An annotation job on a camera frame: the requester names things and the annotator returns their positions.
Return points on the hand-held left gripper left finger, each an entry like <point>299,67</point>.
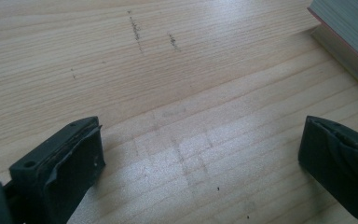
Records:
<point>59,174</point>

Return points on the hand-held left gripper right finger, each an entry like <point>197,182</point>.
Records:
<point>341,168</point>

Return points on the teal illustrated book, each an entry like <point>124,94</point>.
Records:
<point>348,25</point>

